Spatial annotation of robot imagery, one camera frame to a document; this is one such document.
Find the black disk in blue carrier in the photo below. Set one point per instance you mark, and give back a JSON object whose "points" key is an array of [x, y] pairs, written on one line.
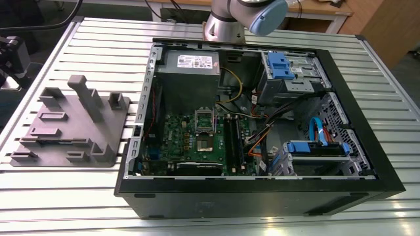
{"points": [[300, 146]]}

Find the grey metal drive cage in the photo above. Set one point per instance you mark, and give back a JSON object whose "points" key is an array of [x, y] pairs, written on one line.
{"points": [[295, 86]]}

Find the black graphics card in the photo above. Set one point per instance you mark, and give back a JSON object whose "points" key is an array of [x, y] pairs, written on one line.
{"points": [[196, 168]]}

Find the silver metal disk bay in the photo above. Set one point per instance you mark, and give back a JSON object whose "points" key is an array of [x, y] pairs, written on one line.
{"points": [[315, 160]]}

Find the wooden desk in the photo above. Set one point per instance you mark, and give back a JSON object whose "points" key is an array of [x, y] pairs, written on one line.
{"points": [[322, 9]]}

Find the brown wooden cabinet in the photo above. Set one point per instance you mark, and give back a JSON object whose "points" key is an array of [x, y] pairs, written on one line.
{"points": [[387, 29]]}

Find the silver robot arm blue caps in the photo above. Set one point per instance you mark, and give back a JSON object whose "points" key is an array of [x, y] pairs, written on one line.
{"points": [[226, 27]]}

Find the CPU socket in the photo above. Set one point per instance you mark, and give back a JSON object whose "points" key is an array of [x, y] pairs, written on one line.
{"points": [[204, 146]]}

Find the black open PC case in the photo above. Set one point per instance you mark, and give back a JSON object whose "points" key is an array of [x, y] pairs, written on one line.
{"points": [[263, 196]]}

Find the long motherboard RAM slot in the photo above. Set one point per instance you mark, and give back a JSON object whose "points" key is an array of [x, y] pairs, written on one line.
{"points": [[236, 142], [226, 142]]}

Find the blue plastic drive carrier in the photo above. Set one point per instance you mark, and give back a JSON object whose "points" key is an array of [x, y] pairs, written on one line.
{"points": [[279, 66]]}

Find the grey power supply unit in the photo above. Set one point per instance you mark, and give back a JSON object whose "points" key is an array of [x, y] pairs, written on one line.
{"points": [[183, 86]]}

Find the grey plastic parts rack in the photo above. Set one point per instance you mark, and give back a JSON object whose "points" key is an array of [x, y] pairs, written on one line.
{"points": [[79, 127]]}

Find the green motherboard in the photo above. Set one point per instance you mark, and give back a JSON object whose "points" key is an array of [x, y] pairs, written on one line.
{"points": [[178, 152]]}

